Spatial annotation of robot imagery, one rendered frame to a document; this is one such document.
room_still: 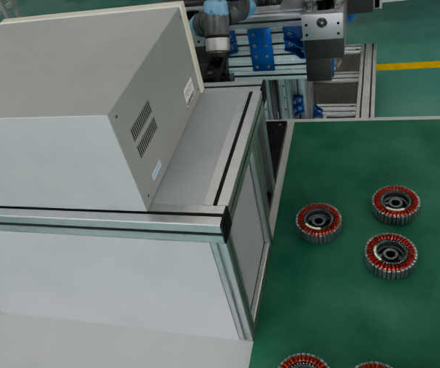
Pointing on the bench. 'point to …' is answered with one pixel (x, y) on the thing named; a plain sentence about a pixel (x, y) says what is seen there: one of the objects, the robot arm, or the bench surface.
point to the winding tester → (82, 106)
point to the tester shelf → (170, 179)
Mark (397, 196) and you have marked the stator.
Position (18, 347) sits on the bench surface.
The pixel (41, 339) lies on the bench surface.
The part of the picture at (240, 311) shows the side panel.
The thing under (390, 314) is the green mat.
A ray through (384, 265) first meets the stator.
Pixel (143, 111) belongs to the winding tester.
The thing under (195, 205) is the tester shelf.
